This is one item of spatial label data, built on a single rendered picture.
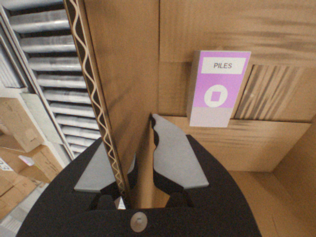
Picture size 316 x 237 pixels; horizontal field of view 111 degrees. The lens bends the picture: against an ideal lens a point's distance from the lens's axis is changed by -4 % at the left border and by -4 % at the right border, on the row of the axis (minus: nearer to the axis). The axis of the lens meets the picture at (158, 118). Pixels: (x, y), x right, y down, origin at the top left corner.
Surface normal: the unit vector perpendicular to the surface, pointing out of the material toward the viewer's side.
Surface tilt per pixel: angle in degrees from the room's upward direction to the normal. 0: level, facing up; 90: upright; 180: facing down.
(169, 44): 7
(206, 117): 7
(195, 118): 7
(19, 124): 91
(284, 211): 90
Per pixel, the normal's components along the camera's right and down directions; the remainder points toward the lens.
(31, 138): 0.98, 0.09
